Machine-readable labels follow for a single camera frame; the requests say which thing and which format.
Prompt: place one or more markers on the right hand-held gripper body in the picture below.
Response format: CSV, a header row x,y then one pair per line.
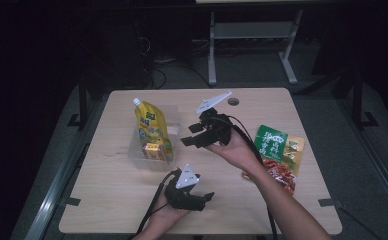
x,y
220,126

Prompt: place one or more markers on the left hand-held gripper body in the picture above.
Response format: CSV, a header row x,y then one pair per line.
x,y
178,196

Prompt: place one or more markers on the small red and yellow box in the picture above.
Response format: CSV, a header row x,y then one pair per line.
x,y
153,151

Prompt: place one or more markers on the yellow spouted pouch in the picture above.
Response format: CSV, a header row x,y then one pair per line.
x,y
150,123

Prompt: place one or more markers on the green and red food packet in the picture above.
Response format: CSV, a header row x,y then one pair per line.
x,y
275,146

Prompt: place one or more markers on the clear plastic container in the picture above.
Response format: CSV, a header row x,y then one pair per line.
x,y
135,156

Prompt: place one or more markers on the person's left hand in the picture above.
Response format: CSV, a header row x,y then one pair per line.
x,y
167,216

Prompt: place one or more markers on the person's right hand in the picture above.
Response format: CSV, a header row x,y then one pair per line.
x,y
238,151

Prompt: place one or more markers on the black metal stand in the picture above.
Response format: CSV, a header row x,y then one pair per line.
x,y
83,106
358,100

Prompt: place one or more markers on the white metal stand frame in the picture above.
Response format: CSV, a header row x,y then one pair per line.
x,y
252,30

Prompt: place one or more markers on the black table edge bracket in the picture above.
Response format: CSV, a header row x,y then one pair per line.
x,y
328,202
71,201

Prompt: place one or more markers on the grey metal floor rail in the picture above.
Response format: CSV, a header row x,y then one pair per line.
x,y
378,160
58,186

